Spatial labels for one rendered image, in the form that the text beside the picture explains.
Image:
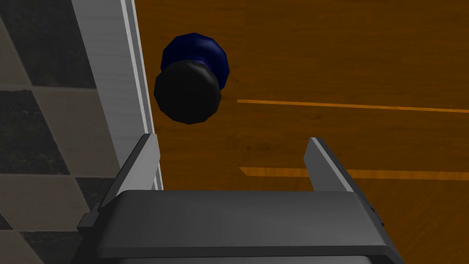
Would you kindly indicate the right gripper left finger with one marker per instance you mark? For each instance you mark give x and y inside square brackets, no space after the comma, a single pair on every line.
[141,165]

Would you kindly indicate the black and blue door knob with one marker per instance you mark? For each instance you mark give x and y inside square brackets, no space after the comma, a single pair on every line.
[188,88]

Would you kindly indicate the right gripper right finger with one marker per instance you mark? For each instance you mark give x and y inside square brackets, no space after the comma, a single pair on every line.
[324,168]

